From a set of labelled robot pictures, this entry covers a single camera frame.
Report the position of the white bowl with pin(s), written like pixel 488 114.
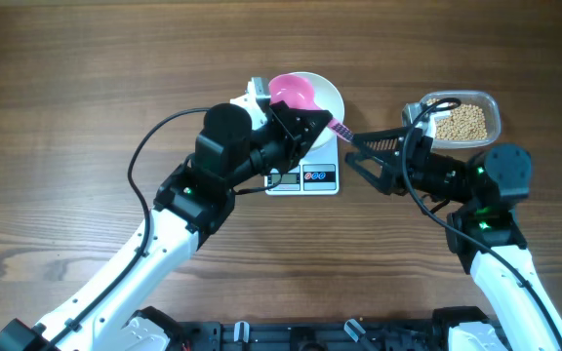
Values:
pixel 326 95

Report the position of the soybeans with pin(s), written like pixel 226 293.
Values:
pixel 465 122

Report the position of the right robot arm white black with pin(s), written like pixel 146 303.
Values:
pixel 474 201

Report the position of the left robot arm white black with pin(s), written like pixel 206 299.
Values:
pixel 190 205

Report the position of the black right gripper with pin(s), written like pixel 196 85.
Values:
pixel 417 156

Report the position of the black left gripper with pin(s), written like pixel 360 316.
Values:
pixel 286 121

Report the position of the white digital kitchen scale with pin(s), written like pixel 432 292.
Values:
pixel 317 174

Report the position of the pink plastic measuring scoop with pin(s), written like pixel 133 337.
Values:
pixel 298 93

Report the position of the clear plastic container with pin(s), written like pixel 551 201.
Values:
pixel 487 104

